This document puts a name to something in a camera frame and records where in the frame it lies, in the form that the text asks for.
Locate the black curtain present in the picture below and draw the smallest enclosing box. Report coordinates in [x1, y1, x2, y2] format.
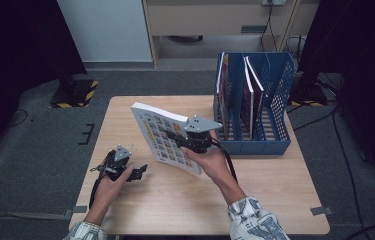
[0, 0, 88, 169]
[296, 0, 375, 193]

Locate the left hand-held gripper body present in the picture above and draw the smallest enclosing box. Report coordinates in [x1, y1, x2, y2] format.
[99, 143, 133, 183]

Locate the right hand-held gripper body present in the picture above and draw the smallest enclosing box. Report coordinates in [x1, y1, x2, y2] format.
[174, 114, 224, 155]

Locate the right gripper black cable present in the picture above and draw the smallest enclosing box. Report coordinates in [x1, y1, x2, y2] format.
[210, 139, 240, 185]

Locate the light wooden desk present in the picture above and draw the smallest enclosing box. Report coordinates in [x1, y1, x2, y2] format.
[141, 0, 321, 69]

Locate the person's right hand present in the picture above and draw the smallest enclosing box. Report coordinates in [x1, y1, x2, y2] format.
[180, 131, 235, 188]

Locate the curved black floor cable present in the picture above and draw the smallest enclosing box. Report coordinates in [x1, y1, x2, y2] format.
[344, 222, 375, 240]

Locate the purple magazine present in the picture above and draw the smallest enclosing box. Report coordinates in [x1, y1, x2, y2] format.
[240, 56, 255, 140]
[245, 55, 266, 140]

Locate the white book with colourful pictures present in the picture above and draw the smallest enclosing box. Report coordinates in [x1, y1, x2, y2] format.
[130, 101, 204, 177]

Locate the stand base with hazard stripes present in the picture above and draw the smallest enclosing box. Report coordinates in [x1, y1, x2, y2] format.
[288, 79, 329, 108]
[49, 74, 100, 109]

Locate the white power strip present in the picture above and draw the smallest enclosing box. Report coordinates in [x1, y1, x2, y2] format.
[261, 0, 288, 7]

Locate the grey label on desk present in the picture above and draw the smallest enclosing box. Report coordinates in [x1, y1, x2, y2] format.
[240, 25, 268, 35]

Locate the long black floor cable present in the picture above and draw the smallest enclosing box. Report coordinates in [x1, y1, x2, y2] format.
[330, 99, 372, 240]

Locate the blue plastic file rack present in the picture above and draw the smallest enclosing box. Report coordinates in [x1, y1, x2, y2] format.
[213, 51, 295, 156]

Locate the person's left hand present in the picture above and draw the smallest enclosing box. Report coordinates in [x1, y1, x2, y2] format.
[92, 165, 135, 218]

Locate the black hanging power cable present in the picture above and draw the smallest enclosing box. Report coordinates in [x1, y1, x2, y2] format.
[259, 4, 279, 54]

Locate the black looped cable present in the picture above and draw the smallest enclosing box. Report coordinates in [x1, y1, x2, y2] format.
[284, 34, 308, 68]

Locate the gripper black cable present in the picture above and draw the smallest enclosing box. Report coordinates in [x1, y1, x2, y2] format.
[210, 139, 240, 185]
[88, 162, 110, 210]

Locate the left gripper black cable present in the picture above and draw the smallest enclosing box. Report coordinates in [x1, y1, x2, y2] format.
[88, 162, 110, 210]

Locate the black book with red print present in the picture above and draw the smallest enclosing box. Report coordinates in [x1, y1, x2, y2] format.
[215, 52, 233, 142]

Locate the thin black floor cable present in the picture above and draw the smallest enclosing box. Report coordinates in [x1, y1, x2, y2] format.
[3, 108, 30, 130]

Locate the white panel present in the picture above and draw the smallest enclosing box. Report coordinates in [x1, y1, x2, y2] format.
[56, 0, 153, 63]

